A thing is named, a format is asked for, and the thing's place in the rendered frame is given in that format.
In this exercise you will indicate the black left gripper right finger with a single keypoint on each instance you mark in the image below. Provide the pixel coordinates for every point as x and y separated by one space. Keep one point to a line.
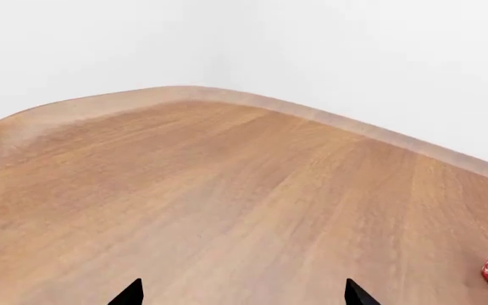
356 295

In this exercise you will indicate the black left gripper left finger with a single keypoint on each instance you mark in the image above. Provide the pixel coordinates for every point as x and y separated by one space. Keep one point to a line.
130 295

